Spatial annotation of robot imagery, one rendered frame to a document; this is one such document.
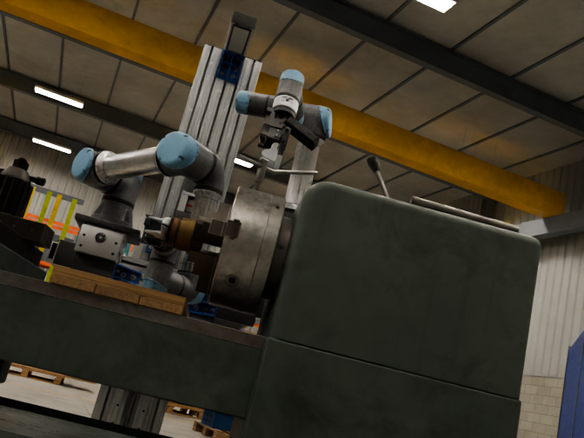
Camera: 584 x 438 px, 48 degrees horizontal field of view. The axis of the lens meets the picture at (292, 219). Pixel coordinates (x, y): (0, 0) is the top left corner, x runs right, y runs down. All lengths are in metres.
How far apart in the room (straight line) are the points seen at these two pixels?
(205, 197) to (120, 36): 10.74
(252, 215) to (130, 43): 11.22
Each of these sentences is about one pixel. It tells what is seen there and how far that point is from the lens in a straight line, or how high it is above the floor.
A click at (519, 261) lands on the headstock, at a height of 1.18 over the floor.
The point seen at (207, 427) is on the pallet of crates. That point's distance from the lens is 8.73.
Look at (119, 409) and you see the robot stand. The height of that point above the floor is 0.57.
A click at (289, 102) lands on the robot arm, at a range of 1.96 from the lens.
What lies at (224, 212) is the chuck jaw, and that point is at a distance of 1.76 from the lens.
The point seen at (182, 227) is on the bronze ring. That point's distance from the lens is 1.67.
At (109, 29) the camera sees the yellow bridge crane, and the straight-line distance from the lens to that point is 12.76.
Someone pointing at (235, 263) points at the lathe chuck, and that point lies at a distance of 1.55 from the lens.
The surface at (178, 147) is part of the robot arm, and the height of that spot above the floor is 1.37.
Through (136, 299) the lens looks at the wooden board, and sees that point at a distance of 1.51.
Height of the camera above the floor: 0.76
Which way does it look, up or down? 15 degrees up
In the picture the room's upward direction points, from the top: 14 degrees clockwise
